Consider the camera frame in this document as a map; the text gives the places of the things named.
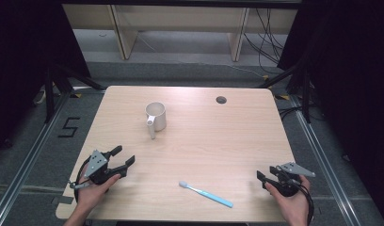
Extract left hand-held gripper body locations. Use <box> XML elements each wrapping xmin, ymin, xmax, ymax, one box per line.
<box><xmin>83</xmin><ymin>149</ymin><xmax>128</xmax><ymax>186</ymax></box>

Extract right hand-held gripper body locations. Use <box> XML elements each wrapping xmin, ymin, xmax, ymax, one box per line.
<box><xmin>269</xmin><ymin>161</ymin><xmax>317</xmax><ymax>199</ymax></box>

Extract white cup with handle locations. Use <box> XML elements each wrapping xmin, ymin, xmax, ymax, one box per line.
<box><xmin>144</xmin><ymin>101</ymin><xmax>168</xmax><ymax>140</ymax></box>

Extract blue toothbrush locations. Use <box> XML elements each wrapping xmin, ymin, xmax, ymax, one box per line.
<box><xmin>178</xmin><ymin>180</ymin><xmax>234</xmax><ymax>209</ymax></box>

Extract person's right hand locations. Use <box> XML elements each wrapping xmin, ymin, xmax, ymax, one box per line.
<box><xmin>264</xmin><ymin>174</ymin><xmax>312</xmax><ymax>226</ymax></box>

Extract person's left hand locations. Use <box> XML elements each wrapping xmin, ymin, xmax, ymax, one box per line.
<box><xmin>74</xmin><ymin>173</ymin><xmax>122</xmax><ymax>218</ymax></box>

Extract black metal stand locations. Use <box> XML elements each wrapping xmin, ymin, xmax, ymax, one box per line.
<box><xmin>43</xmin><ymin>63</ymin><xmax>107</xmax><ymax>125</ymax></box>
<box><xmin>256</xmin><ymin>61</ymin><xmax>314</xmax><ymax>125</ymax></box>

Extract beige wooden shelf unit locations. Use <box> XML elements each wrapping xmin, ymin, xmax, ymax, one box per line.
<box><xmin>61</xmin><ymin>3</ymin><xmax>299</xmax><ymax>62</ymax></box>

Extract black curtain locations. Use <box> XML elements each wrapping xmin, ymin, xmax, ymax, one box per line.
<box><xmin>0</xmin><ymin>0</ymin><xmax>91</xmax><ymax>158</ymax></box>
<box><xmin>277</xmin><ymin>0</ymin><xmax>384</xmax><ymax>218</ymax></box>

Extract silver cable plug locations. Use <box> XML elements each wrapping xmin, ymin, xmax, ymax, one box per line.
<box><xmin>69</xmin><ymin>181</ymin><xmax>91</xmax><ymax>190</ymax></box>

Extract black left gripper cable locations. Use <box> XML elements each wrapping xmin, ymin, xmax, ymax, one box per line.
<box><xmin>72</xmin><ymin>156</ymin><xmax>91</xmax><ymax>203</ymax></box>

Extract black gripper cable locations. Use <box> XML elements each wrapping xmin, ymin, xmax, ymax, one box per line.
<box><xmin>72</xmin><ymin>156</ymin><xmax>91</xmax><ymax>203</ymax></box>
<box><xmin>283</xmin><ymin>170</ymin><xmax>315</xmax><ymax>226</ymax></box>

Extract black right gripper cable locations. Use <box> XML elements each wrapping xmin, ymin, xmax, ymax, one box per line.
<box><xmin>283</xmin><ymin>170</ymin><xmax>315</xmax><ymax>226</ymax></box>

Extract aluminium floor rail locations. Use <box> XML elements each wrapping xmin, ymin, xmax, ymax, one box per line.
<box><xmin>288</xmin><ymin>93</ymin><xmax>363</xmax><ymax>226</ymax></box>
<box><xmin>0</xmin><ymin>89</ymin><xmax>72</xmax><ymax>226</ymax></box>

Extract black floor cables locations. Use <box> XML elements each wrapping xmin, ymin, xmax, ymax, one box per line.
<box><xmin>278</xmin><ymin>105</ymin><xmax>327</xmax><ymax>122</ymax></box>

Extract thin white floor cable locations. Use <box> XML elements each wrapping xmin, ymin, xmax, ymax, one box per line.
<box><xmin>193</xmin><ymin>59</ymin><xmax>267</xmax><ymax>78</ymax></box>

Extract bundle of black hanging cables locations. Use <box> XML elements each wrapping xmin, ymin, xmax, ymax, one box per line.
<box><xmin>243</xmin><ymin>8</ymin><xmax>296</xmax><ymax>75</ymax></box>

